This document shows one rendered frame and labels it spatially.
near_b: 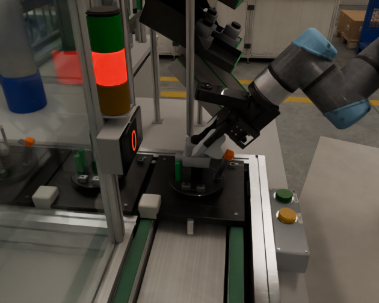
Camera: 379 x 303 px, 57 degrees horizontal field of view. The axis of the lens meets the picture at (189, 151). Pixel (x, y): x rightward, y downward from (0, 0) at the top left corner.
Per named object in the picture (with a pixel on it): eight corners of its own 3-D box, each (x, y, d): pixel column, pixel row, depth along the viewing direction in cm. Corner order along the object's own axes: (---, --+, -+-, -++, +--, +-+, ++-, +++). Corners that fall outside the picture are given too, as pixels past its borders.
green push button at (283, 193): (290, 195, 87) (292, 189, 86) (292, 205, 83) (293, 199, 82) (274, 193, 87) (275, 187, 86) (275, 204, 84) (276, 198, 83)
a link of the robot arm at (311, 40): (341, 56, 61) (308, 21, 62) (292, 98, 67) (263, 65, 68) (343, 56, 68) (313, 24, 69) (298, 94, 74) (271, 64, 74)
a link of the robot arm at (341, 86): (396, 91, 62) (354, 45, 63) (347, 131, 63) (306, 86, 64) (377, 98, 70) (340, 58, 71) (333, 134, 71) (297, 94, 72)
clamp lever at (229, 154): (221, 174, 87) (234, 151, 82) (221, 179, 85) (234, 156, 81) (208, 169, 86) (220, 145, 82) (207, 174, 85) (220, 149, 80)
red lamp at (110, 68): (131, 75, 57) (128, 44, 54) (122, 86, 52) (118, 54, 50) (101, 74, 57) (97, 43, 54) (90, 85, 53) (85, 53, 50)
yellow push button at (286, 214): (294, 214, 81) (295, 207, 80) (296, 226, 78) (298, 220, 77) (276, 213, 81) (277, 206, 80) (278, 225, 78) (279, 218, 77)
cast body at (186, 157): (210, 158, 86) (211, 133, 82) (209, 168, 82) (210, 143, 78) (177, 156, 87) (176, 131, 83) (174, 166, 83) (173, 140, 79)
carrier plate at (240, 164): (243, 166, 98) (243, 160, 97) (244, 227, 78) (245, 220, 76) (159, 160, 100) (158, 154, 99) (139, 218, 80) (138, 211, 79)
